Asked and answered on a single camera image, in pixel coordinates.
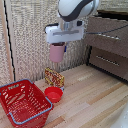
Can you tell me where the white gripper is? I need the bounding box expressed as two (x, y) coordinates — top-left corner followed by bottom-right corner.
(44, 20), (86, 53)

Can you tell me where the pink mug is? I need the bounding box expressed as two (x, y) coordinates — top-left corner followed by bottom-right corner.
(49, 42), (67, 64)

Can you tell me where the red shopping basket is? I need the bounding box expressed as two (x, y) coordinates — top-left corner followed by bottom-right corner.
(0, 78), (54, 128)

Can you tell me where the red yellow snack box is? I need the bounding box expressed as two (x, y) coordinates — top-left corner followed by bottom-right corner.
(44, 67), (66, 91)

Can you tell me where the brown drawer cabinet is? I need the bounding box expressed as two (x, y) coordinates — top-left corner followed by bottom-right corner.
(83, 9), (128, 83)

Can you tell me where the red bowl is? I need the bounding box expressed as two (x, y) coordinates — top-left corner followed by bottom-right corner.
(44, 86), (64, 104)

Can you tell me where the silver drawer handle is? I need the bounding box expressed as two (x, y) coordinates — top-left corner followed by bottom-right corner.
(93, 30), (121, 40)
(95, 54), (120, 68)

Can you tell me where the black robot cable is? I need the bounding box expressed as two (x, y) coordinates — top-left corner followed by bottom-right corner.
(83, 22), (128, 36)

